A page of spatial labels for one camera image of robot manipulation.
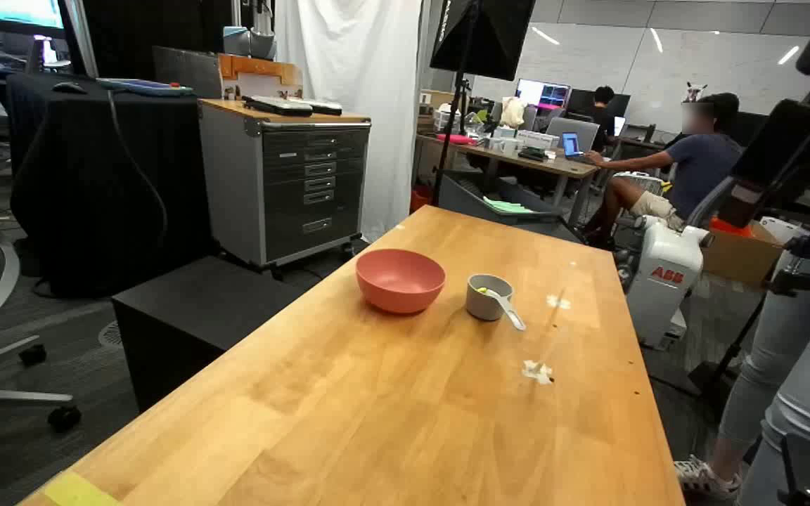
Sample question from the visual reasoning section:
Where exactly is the white tape strip crumpled end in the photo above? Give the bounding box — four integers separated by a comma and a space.
543, 286, 576, 331
520, 358, 560, 389

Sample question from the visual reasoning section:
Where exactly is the black low box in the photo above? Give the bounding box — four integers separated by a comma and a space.
110, 254, 337, 416

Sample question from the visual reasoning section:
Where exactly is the pink bowl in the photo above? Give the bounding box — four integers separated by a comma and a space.
355, 247, 448, 317

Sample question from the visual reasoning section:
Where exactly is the white curtain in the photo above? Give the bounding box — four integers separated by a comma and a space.
273, 0, 425, 243

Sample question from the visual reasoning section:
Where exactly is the seated person blue shirt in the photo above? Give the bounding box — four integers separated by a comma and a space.
581, 90, 747, 247

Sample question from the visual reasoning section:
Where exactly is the cardboard box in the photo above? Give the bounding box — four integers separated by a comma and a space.
700, 220, 787, 289

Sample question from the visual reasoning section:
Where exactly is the black cloth covered table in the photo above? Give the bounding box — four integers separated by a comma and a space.
5, 71, 220, 301

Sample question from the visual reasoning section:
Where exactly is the white ABB machine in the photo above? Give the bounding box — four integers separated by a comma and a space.
624, 212, 712, 350

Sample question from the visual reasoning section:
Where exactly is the open laptop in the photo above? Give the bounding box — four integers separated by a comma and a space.
546, 116, 601, 160

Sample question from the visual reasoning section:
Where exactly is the black backdrop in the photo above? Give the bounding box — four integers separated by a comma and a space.
79, 0, 237, 81

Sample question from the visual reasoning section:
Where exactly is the black softbox light on stand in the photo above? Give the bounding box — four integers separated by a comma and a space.
427, 0, 539, 209

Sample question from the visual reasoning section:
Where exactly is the person with black hair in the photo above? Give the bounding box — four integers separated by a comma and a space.
587, 84, 619, 152

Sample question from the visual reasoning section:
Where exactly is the grey drawer cabinet wooden top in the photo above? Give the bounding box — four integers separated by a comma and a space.
196, 97, 373, 274

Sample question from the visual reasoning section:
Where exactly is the wooden office desk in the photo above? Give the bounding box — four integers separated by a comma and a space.
459, 138, 607, 223

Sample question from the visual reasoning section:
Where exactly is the grey measuring cup with handle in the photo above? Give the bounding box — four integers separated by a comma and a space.
465, 274, 529, 334

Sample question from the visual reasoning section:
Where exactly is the yellow tape patch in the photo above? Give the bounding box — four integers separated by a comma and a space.
39, 471, 124, 506

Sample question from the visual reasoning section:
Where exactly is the standing person in jeans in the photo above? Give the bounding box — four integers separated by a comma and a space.
671, 0, 810, 506

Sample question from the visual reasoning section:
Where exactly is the large lit display screen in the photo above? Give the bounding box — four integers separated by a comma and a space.
0, 0, 68, 35

